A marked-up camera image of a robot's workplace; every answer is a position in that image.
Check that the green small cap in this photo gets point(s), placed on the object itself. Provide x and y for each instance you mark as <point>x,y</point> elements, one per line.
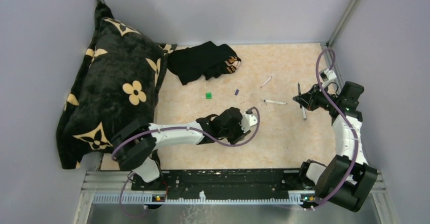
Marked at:
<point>208,95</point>

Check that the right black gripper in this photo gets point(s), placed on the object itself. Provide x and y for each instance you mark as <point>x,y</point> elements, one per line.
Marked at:
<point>310,99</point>

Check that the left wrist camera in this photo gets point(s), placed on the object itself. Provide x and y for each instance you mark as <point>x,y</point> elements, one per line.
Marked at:
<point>248,121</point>

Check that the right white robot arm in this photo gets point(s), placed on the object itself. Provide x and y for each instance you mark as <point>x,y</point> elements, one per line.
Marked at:
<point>347,180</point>

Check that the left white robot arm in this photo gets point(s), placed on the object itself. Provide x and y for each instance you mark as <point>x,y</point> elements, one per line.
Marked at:
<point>136,144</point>

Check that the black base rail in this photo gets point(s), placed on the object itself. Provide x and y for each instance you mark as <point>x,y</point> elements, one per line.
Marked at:
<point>228,185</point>

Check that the black thin pen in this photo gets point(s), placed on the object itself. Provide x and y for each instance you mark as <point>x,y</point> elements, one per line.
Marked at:
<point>299,93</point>

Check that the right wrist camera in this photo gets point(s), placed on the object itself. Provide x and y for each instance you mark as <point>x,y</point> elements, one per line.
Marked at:
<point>328,76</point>

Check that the black folded cloth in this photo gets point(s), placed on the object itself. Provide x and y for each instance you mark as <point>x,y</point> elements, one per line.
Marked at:
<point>208,60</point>

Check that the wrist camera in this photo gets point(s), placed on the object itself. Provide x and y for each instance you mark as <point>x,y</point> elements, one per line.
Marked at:
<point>248,121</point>
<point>328,76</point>

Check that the white pen with clip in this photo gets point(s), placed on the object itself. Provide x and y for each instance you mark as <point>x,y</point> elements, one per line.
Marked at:
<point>274,102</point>

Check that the black floral plush pillow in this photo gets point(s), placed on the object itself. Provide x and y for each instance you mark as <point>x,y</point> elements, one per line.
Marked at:
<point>118,81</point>

